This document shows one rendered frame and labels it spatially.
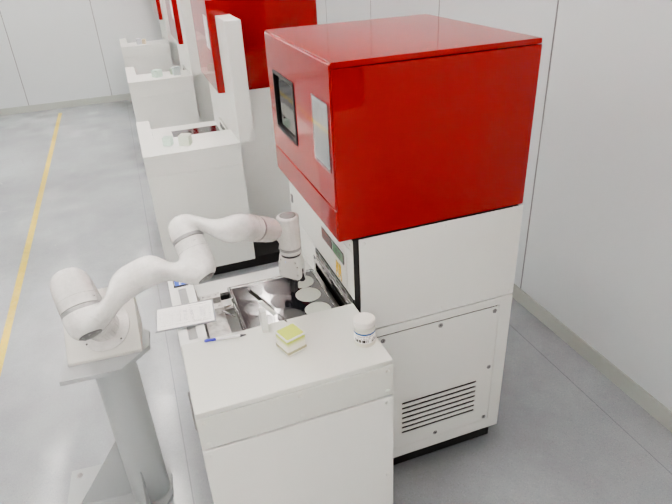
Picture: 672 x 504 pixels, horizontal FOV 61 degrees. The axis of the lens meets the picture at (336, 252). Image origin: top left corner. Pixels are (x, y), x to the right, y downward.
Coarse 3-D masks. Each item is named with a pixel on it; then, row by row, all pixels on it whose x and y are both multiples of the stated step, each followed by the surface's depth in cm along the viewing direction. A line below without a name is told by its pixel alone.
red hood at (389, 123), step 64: (320, 64) 173; (384, 64) 172; (448, 64) 179; (512, 64) 187; (320, 128) 186; (384, 128) 182; (448, 128) 190; (512, 128) 199; (320, 192) 202; (384, 192) 192; (448, 192) 201; (512, 192) 211
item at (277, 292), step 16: (240, 288) 233; (256, 288) 233; (272, 288) 232; (288, 288) 231; (320, 288) 230; (240, 304) 223; (256, 304) 222; (272, 304) 222; (288, 304) 221; (304, 304) 221; (256, 320) 213; (272, 320) 213
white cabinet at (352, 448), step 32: (192, 416) 218; (320, 416) 181; (352, 416) 185; (384, 416) 190; (224, 448) 172; (256, 448) 177; (288, 448) 182; (320, 448) 187; (352, 448) 192; (384, 448) 198; (224, 480) 178; (256, 480) 183; (288, 480) 188; (320, 480) 194; (352, 480) 199; (384, 480) 205
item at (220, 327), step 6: (216, 318) 219; (222, 318) 219; (210, 324) 216; (216, 324) 215; (222, 324) 215; (228, 324) 215; (210, 330) 212; (216, 330) 212; (222, 330) 212; (228, 330) 212; (210, 336) 209; (216, 336) 209
